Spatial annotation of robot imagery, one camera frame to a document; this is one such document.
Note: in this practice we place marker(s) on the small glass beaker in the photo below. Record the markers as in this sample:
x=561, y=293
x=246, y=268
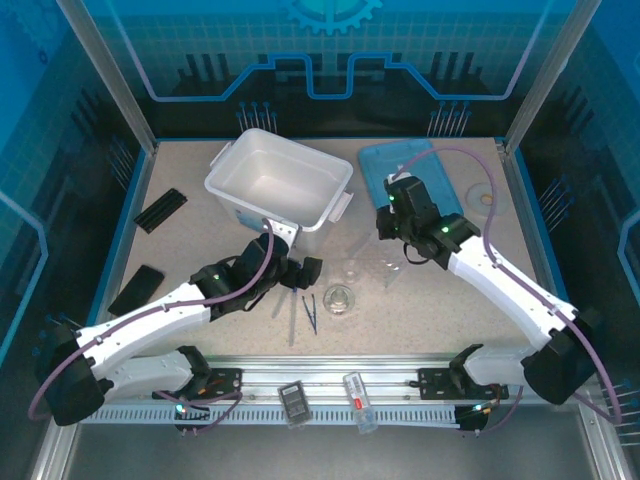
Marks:
x=352, y=275

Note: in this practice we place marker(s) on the blue tweezers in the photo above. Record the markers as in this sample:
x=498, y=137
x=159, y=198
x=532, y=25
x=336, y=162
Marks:
x=312, y=320

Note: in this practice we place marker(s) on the blue plastic bin lid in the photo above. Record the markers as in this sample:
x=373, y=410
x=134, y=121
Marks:
x=380, y=165

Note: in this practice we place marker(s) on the white plastic storage bin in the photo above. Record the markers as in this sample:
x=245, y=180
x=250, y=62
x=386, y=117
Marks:
x=280, y=180

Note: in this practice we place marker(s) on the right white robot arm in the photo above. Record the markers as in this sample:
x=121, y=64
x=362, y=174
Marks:
x=500, y=290

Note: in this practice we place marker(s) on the clear acrylic tube rack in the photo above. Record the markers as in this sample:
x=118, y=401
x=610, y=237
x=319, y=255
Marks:
x=392, y=272

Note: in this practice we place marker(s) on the round grey disc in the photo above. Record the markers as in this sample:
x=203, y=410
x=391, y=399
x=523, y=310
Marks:
x=482, y=201

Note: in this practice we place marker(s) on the black ridged rack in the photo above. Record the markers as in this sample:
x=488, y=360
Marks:
x=161, y=211

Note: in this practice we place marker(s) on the small black box device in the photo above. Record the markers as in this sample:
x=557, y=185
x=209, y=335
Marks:
x=294, y=402

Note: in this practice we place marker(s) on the black flat block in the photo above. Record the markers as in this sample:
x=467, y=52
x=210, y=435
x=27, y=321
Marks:
x=136, y=291

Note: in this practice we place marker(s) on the clear labelled box device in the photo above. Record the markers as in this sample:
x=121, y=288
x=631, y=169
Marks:
x=360, y=400

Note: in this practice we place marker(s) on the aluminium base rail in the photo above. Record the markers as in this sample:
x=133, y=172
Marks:
x=390, y=365

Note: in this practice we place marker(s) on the aluminium frame post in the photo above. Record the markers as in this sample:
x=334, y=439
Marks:
x=110, y=75
x=550, y=75

